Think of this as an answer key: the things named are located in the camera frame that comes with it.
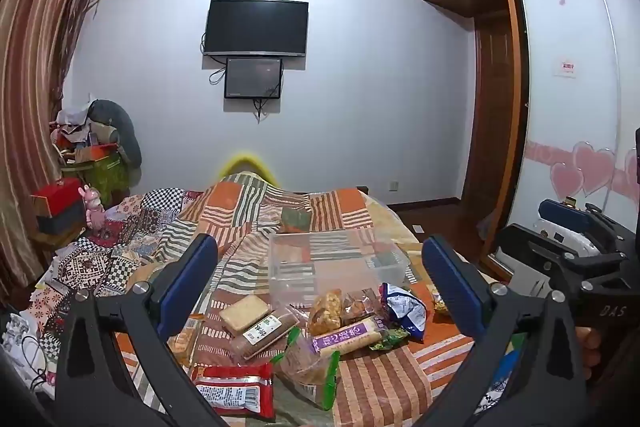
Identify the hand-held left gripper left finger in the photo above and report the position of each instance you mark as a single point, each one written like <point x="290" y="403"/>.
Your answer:
<point x="187" y="278"/>

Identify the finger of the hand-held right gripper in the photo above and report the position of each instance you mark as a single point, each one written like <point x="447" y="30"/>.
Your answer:
<point x="520" y="257"/>
<point x="560" y="211"/>

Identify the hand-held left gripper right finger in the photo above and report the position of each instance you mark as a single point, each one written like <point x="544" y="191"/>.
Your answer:
<point x="450" y="287"/>

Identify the blue and white snack bag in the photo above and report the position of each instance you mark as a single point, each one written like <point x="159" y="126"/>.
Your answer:
<point x="405" y="309"/>

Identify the beige grain cracker packet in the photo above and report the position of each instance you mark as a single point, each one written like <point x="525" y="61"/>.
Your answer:
<point x="244" y="313"/>

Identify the brown packet with white label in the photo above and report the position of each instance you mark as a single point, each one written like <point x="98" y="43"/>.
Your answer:
<point x="265" y="332"/>

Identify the clear plastic storage container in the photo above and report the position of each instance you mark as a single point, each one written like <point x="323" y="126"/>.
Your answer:
<point x="340" y="267"/>

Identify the clear bag of pale puffs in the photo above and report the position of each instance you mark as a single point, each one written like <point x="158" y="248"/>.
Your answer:
<point x="325" y="313"/>

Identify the clear bread bag green edge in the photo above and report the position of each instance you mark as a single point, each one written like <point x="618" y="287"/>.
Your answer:
<point x="305" y="372"/>

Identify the person's right hand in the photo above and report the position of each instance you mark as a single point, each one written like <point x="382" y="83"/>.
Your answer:
<point x="589" y="347"/>

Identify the orange biscuit packet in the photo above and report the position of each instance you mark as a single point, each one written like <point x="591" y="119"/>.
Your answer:
<point x="182" y="342"/>

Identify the blue printed snack bag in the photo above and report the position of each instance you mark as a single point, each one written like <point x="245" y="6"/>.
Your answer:
<point x="506" y="369"/>

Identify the patchwork blanket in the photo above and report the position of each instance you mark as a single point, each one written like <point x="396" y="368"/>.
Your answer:
<point x="400" y="387"/>

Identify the purple label cracker packet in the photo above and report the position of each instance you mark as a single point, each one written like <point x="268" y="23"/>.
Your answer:
<point x="345" y="335"/>

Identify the pink plush toy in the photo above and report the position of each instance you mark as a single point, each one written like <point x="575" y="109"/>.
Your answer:
<point x="94" y="207"/>

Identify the brown wooden door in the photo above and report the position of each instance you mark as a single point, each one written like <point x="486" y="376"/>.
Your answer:
<point x="492" y="107"/>

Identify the red snack packet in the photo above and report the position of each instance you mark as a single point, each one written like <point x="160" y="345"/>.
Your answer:
<point x="230" y="394"/>

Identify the green cardboard box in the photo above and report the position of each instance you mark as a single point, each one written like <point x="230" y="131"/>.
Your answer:
<point x="110" y="177"/>

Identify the yellow cushion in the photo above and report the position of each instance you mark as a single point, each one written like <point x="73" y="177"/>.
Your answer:
<point x="245" y="159"/>

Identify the red white door sticker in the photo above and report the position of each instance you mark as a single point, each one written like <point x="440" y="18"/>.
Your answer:
<point x="565" y="68"/>

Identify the red box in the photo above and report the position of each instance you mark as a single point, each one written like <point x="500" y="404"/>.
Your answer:
<point x="57" y="199"/>

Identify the white sliding door pink hearts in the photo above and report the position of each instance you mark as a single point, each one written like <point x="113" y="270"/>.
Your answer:
<point x="565" y="32"/>

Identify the pile of bags and boxes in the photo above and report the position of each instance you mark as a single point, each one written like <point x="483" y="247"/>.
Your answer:
<point x="75" y="127"/>

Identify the striped brown curtain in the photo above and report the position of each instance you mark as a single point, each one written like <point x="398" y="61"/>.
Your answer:
<point x="30" y="82"/>

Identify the white wall socket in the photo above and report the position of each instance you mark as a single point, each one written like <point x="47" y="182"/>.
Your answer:
<point x="395" y="185"/>

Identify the small black wall monitor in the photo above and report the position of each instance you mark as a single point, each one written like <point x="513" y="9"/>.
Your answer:
<point x="252" y="77"/>

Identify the black wall television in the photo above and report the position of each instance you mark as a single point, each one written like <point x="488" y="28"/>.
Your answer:
<point x="255" y="27"/>

